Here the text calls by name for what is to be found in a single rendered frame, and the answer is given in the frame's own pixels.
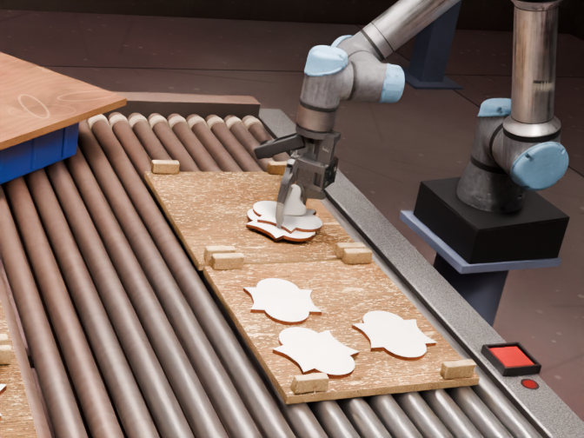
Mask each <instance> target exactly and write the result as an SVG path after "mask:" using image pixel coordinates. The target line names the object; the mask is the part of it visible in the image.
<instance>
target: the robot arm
mask: <svg viewBox="0 0 584 438"><path fill-rule="evenodd" d="M459 1H460V0H399V1H398V2H396V3H395V4H394V5H392V6H391V7H390V8H388V9H387V10H386V11H384V12H383V13H382V14H381V15H379V16H378V17H377V18H376V19H375V20H374V21H372V22H371V23H369V24H368V25H367V26H366V27H364V28H363V29H362V30H360V31H359V32H358V33H357V34H355V35H354V36H351V35H346V36H340V37H339V38H337V39H336V40H335V41H334V42H333V44H332V45H331V47H330V46H326V45H319V46H315V47H314V48H312V49H311V50H310V51H309V56H308V58H307V62H306V66H305V68H304V78H303V83H302V92H301V96H300V102H299V105H298V111H297V115H296V126H295V131H296V133H294V134H290V135H287V136H283V137H279V138H276V139H274V140H264V141H262V142H261V143H260V144H259V146H257V147H256V148H254V152H255V156H256V158H257V159H258V160H260V159H263V158H271V157H273V156H274V155H277V154H280V153H283V152H286V151H290V150H292V149H293V150H292V151H291V152H290V155H291V156H290V158H289V159H288V162H287V166H286V169H285V173H284V175H283V177H282V181H281V185H280V188H279V193H278V197H277V205H276V211H275V221H276V227H277V228H278V229H281V226H282V222H283V218H284V216H304V215H305V213H306V210H307V208H306V206H305V205H306V201H307V198H308V199H319V200H323V199H325V198H326V194H325V193H324V192H323V190H324V189H326V188H327V187H328V186H329V185H330V184H331V183H334V182H335V176H336V171H337V167H338V163H339V158H337V157H336V156H335V148H336V144H337V142H338V141H339V140H340V139H341V135H342V133H340V132H337V131H334V130H333V128H334V127H335V119H336V114H337V109H338V106H339V102H340V100H349V101H360V102H371V103H396V102H397V101H399V99H400V98H401V96H402V93H403V89H404V83H405V79H404V73H403V70H402V68H401V67H400V66H398V65H393V64H390V63H388V64H386V63H381V61H382V60H384V59H385V58H386V57H387V56H389V55H390V54H392V53H393V52H394V51H395V50H397V49H398V48H400V47H401V46H402V45H403V44H405V42H407V41H408V40H409V39H410V38H412V37H413V36H415V35H416V34H417V33H419V32H420V31H421V30H423V29H424V28H425V27H427V26H428V25H429V24H430V23H432V22H433V21H434V20H435V19H436V18H437V17H439V16H440V15H442V14H443V13H444V12H445V11H447V10H448V9H450V8H451V7H452V6H454V5H455V4H456V3H458V2H459ZM511 1H512V2H513V3H514V39H513V68H512V97H511V99H507V98H493V99H488V100H486V101H484V102H483V103H482V104H481V108H480V112H479V114H478V115H477V116H478V120H477V125H476V130H475V134H474V143H473V148H472V153H471V157H470V162H469V164H468V166H467V167H466V169H465V171H464V172H463V174H462V176H461V179H460V180H459V182H458V184H457V190H456V195H457V196H458V198H459V199H460V200H461V201H463V202H464V203H466V204H467V205H469V206H471V207H474V208H476V209H481V210H485V211H489V212H498V213H505V212H512V211H516V210H517V209H520V208H521V207H522V205H523V202H524V198H525V191H524V189H527V190H531V191H539V190H543V189H547V188H549V187H551V186H553V185H554V184H556V182H557V181H558V180H559V179H561V178H562V177H563V175H564V174H565V172H566V170H567V166H568V154H567V152H566V149H565V148H564V147H563V146H562V145H561V121H560V120H559V119H558V118H557V117H556V116H555V115H554V94H555V77H556V60H557V43H558V27H559V9H560V3H561V2H562V1H563V0H511ZM334 156H335V157H334ZM295 181H296V185H293V183H294V182H295Z"/></svg>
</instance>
